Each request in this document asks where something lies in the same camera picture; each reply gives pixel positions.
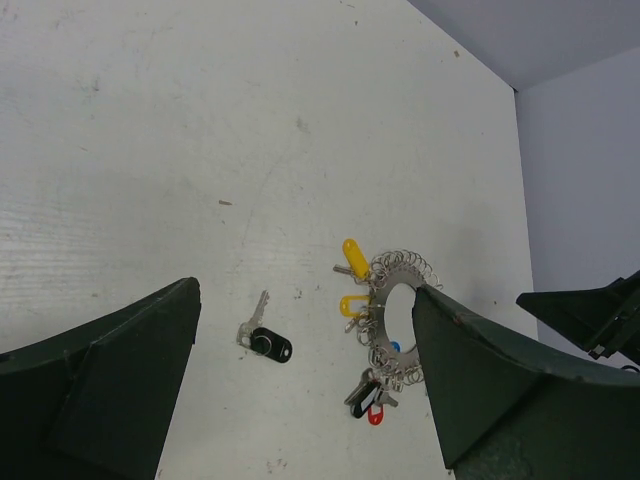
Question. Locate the yellow key tag lower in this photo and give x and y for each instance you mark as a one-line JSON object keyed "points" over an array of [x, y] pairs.
{"points": [[352, 306]]}

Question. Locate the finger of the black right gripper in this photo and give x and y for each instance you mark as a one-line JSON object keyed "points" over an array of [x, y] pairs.
{"points": [[601, 322]]}

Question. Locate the loose key with black tag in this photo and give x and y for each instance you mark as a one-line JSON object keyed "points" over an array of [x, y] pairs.
{"points": [[253, 336]]}

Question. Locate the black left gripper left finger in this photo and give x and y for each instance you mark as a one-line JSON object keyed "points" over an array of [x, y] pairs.
{"points": [[96, 401]]}

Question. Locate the yellow key tag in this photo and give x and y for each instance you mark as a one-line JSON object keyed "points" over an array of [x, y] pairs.
{"points": [[352, 306], [358, 266]]}

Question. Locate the steel key organiser ring disc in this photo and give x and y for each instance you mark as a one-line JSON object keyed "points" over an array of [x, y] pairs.
{"points": [[388, 271]]}

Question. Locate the red key tag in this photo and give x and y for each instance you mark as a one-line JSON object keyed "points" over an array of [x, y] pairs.
{"points": [[375, 414]]}

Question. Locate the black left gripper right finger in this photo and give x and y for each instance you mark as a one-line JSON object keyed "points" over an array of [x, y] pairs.
{"points": [[506, 406]]}

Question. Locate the black key tag on ring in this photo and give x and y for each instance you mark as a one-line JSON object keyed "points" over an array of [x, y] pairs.
{"points": [[363, 396]]}

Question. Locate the yellow key tag upper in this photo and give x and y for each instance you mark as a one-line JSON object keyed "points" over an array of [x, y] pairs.
{"points": [[358, 266]]}

